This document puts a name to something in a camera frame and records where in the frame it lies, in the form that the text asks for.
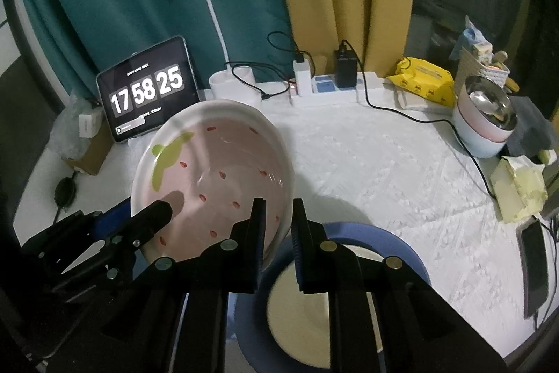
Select blue plastic bowl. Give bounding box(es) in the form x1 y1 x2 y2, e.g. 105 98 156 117
235 221 431 373

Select clear plastic bag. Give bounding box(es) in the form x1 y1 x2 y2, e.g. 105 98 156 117
49 90 97 157

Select teal curtain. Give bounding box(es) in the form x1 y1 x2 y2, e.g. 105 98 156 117
12 0 298 105

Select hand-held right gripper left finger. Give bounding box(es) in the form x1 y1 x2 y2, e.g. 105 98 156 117
65 197 267 373

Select cardboard box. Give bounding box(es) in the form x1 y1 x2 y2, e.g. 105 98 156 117
60 123 115 176

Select white power strip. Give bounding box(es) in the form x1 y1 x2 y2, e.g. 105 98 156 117
289 71 397 108

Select black round device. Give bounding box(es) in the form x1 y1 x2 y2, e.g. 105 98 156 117
52 175 80 208

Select blue snack bag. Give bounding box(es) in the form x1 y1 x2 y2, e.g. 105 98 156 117
451 17 488 60

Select pink strawberry bowl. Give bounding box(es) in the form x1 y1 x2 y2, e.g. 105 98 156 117
130 101 296 271

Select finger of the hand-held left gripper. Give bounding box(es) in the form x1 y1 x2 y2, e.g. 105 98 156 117
123 199 174 257
91 202 132 240

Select yellow tissue pack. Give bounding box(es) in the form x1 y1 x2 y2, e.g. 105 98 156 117
489 155 549 224

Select stainless steel bowl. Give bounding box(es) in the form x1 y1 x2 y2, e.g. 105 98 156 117
462 74 519 132

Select tablet with clock display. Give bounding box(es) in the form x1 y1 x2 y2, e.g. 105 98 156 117
95 35 202 145

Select black smartphone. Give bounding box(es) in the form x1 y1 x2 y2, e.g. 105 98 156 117
516 219 550 318

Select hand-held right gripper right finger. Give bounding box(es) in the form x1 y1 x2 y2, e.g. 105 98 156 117
290 198 508 373

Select cream bowl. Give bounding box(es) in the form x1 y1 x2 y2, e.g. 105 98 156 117
266 254 383 362

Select white woven basket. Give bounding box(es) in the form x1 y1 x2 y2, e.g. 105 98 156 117
455 46 511 88

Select yellow wipes pack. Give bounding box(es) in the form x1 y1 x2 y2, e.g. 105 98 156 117
385 57 456 108

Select black charging cable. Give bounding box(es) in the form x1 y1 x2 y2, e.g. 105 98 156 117
338 40 499 200

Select grey cloth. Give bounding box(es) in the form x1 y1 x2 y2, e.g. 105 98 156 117
508 94 554 152

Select small white box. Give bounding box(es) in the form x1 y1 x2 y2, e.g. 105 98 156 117
78 112 104 138

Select white charger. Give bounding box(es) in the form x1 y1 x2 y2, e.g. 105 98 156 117
292 51 312 97

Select black charger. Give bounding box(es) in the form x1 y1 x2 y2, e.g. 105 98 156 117
333 46 360 88

